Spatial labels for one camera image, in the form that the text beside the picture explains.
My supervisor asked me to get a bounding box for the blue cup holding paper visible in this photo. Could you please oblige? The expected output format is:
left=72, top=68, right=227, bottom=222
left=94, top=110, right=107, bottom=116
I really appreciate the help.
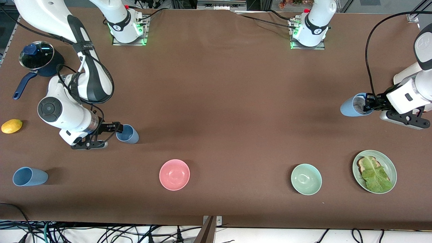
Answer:
left=340, top=93, right=373, bottom=117

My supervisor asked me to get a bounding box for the white toaster appliance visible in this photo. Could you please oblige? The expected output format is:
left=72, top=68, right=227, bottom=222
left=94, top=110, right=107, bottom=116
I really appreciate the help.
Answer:
left=393, top=62, right=432, bottom=113

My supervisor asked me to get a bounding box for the green plate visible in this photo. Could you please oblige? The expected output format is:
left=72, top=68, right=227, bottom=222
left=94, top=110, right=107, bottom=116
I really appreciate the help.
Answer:
left=352, top=150, right=397, bottom=194

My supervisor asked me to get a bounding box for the toast slice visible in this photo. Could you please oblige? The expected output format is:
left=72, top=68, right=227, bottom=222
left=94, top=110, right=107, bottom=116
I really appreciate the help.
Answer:
left=357, top=156, right=392, bottom=183

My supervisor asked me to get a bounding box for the green lettuce leaf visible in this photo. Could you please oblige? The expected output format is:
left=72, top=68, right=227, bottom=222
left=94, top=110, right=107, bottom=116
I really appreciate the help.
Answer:
left=362, top=157, right=394, bottom=193

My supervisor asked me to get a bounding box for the pink bowl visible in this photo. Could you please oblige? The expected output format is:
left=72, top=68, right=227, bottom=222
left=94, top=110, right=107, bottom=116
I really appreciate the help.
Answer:
left=159, top=159, right=190, bottom=191

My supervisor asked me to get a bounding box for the dark blue saucepan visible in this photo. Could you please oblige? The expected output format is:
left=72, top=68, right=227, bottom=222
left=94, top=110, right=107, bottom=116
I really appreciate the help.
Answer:
left=13, top=41, right=64, bottom=100

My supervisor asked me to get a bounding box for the yellow lemon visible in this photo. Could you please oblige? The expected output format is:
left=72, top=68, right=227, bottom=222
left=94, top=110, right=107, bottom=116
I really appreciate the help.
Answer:
left=1, top=119, right=23, bottom=134

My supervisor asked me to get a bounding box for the glass lid blue knob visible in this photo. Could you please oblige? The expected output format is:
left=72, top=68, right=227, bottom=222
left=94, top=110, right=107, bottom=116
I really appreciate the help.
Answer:
left=19, top=41, right=54, bottom=70

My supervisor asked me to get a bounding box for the mint green bowl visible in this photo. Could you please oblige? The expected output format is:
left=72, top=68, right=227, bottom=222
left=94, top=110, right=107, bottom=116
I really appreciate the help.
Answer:
left=291, top=164, right=322, bottom=195

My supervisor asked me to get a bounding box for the dark metal beam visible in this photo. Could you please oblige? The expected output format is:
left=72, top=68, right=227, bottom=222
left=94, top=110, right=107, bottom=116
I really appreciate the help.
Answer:
left=194, top=216, right=216, bottom=243

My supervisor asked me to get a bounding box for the grey metal device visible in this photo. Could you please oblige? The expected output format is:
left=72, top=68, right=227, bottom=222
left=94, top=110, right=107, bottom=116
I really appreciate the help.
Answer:
left=197, top=0, right=247, bottom=10

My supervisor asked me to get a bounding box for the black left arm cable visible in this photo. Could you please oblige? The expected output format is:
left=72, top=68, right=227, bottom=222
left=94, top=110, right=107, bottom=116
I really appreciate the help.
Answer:
left=365, top=11, right=432, bottom=98

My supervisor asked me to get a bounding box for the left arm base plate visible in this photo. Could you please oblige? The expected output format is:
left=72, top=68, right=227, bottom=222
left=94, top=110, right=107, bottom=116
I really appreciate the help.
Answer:
left=290, top=19, right=325, bottom=50

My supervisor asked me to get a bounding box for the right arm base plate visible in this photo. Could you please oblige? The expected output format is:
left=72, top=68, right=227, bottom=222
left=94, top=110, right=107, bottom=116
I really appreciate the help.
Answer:
left=112, top=15, right=149, bottom=46

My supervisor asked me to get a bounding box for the black floor cable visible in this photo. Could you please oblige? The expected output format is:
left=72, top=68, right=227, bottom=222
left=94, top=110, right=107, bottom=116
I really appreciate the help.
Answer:
left=0, top=202, right=32, bottom=243

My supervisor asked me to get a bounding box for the black cable on table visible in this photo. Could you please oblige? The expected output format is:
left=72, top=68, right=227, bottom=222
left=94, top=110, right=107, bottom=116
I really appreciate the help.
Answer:
left=235, top=12, right=297, bottom=30
left=135, top=7, right=169, bottom=21

